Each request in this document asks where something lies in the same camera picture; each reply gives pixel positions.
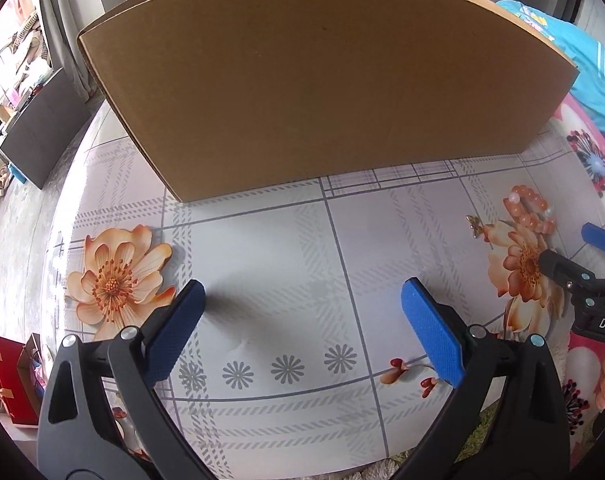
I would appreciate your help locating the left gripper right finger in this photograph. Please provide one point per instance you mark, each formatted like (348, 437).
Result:
(529, 436)

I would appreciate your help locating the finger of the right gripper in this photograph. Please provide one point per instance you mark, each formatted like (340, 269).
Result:
(593, 235)
(568, 275)

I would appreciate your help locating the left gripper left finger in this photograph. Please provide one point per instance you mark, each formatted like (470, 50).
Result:
(101, 417)

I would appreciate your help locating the red gift bag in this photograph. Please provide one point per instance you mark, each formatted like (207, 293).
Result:
(16, 391)

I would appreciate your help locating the gold butterfly brooch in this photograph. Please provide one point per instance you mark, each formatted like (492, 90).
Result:
(476, 225)

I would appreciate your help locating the blue cloth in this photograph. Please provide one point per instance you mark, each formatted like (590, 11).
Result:
(586, 52)

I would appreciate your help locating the floral checked bed sheet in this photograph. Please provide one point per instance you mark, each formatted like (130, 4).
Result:
(304, 362)

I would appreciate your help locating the dark low cabinet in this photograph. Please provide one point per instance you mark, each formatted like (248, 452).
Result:
(35, 139)

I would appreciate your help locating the brown cardboard box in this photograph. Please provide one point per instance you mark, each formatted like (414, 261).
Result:
(223, 96)

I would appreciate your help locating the grey curtain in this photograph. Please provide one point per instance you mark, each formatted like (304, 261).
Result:
(60, 33)

